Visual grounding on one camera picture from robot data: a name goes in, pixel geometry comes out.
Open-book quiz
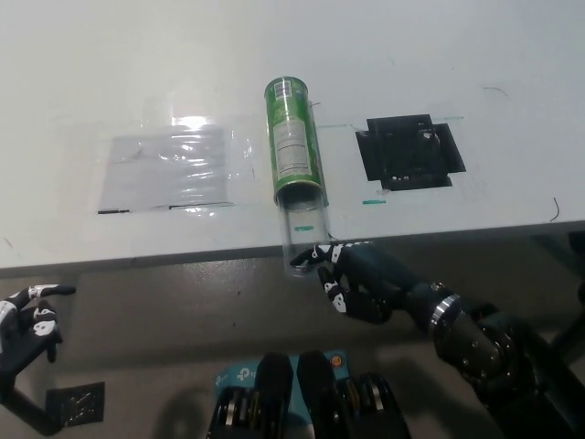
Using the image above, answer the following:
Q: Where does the green chips can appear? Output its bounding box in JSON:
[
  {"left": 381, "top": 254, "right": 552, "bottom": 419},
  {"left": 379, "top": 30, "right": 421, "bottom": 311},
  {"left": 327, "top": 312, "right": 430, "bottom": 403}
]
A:
[{"left": 262, "top": 76, "right": 329, "bottom": 207}]

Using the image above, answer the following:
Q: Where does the clear plastic film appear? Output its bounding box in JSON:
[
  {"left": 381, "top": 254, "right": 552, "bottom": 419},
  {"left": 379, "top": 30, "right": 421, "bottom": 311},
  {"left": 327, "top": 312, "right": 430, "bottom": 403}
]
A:
[{"left": 95, "top": 114, "right": 256, "bottom": 218}]

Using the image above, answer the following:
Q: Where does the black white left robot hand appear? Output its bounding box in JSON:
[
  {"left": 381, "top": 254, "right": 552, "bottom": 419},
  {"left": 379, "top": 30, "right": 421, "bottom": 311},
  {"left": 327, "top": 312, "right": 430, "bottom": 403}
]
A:
[{"left": 0, "top": 284, "right": 77, "bottom": 395}]

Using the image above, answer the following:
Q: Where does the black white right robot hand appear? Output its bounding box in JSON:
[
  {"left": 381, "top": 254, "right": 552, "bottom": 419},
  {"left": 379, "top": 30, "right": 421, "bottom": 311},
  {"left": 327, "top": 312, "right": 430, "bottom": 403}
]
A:
[{"left": 290, "top": 241, "right": 436, "bottom": 331}]

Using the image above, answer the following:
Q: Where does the black floor tape patch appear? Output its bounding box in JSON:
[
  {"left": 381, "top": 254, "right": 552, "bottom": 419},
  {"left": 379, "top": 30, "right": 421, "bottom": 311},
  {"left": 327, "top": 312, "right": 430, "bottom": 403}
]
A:
[{"left": 45, "top": 381, "right": 106, "bottom": 429}]

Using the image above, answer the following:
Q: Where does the black tape square patch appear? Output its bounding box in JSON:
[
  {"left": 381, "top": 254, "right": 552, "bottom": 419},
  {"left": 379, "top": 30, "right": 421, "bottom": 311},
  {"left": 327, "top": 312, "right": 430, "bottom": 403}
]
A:
[{"left": 355, "top": 112, "right": 466, "bottom": 191}]

